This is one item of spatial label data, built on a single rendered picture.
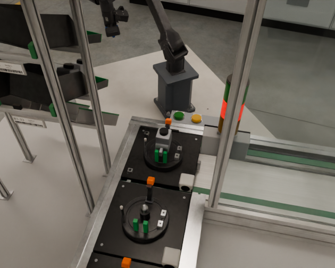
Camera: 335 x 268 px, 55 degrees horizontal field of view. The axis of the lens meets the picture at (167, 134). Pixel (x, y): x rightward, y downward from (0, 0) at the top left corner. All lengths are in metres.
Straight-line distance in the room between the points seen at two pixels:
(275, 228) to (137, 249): 0.44
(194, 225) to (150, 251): 0.15
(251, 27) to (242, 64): 0.08
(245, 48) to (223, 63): 2.71
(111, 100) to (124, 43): 2.13
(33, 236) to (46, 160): 0.31
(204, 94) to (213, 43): 2.12
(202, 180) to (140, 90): 0.62
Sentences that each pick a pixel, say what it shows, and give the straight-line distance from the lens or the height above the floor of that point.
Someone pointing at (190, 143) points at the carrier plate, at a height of 0.97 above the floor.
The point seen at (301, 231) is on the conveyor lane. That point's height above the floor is 0.92.
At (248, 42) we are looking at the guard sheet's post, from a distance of 0.63.
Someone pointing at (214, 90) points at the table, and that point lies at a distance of 1.58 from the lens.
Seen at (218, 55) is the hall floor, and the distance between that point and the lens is 3.45.
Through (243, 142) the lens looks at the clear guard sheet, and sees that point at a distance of 0.80.
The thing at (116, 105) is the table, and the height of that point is 0.86.
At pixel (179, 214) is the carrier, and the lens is 1.00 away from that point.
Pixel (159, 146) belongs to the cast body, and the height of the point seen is 1.05.
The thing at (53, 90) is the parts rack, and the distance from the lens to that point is 0.74.
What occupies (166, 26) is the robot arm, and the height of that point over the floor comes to 1.24.
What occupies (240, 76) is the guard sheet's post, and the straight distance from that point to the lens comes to 0.67.
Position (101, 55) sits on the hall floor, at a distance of 3.45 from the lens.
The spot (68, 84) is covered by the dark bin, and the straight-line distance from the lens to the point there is 0.88.
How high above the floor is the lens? 1.84
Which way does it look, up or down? 47 degrees down
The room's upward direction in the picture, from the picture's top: 1 degrees clockwise
